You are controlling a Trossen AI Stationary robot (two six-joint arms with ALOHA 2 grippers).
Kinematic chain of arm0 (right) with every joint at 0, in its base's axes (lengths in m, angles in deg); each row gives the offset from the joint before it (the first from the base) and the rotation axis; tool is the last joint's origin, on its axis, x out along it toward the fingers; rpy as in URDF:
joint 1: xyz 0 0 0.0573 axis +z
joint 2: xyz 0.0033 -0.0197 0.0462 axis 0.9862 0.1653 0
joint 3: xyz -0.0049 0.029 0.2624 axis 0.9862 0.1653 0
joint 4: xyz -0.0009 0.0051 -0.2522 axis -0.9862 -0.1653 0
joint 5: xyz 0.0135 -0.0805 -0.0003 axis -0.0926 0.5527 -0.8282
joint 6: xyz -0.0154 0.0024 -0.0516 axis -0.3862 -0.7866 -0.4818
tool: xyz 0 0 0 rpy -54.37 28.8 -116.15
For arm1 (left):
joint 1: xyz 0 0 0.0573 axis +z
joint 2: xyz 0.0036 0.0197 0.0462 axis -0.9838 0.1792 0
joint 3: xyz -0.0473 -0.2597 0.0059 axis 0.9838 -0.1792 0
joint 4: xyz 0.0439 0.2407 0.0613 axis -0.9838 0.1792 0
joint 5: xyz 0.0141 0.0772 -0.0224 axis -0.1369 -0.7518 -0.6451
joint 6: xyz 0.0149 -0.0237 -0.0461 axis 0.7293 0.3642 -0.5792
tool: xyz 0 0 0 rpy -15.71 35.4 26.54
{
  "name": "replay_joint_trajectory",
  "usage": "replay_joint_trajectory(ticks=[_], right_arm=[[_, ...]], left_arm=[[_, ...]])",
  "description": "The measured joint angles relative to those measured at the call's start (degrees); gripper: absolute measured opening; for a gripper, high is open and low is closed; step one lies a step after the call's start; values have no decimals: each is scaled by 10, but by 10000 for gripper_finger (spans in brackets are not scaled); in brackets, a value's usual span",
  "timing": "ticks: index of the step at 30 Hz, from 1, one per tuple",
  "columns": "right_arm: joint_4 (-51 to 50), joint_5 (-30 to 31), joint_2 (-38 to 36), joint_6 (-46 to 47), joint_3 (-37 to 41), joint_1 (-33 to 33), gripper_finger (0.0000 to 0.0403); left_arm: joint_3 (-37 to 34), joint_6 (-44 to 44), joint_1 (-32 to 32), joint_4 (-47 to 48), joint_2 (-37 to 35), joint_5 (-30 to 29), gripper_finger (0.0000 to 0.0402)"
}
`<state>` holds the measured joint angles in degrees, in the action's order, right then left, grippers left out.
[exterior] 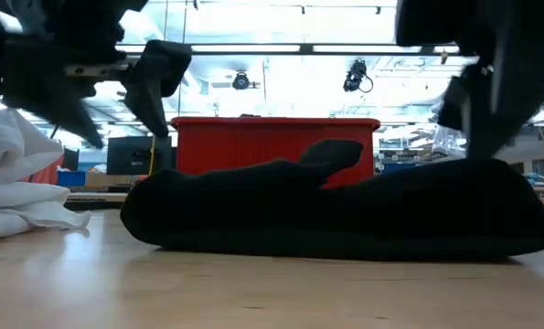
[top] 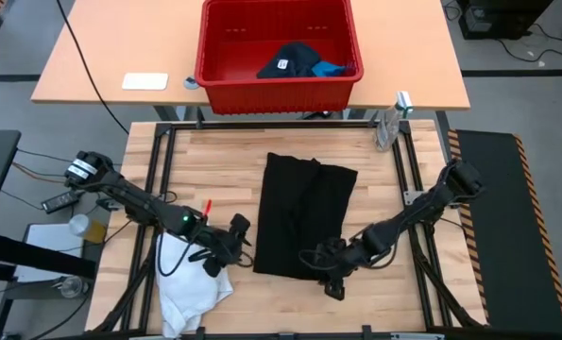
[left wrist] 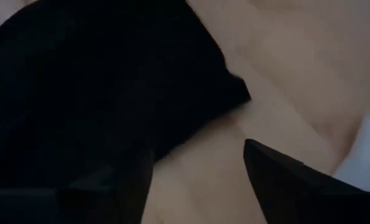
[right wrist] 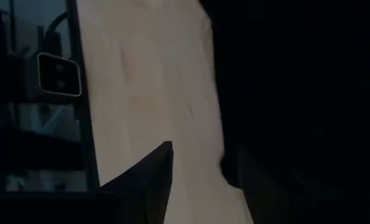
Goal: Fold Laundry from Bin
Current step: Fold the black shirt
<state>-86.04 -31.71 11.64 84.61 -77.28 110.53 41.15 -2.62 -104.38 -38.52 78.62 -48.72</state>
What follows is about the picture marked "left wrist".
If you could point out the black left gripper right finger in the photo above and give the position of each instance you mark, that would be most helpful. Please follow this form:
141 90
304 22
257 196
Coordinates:
284 189

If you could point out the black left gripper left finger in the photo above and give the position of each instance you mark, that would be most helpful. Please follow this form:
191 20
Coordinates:
132 193

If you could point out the white shirt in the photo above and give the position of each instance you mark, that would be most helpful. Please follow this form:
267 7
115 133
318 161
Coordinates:
365 155

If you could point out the black garment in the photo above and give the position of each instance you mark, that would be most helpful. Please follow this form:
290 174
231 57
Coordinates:
94 87

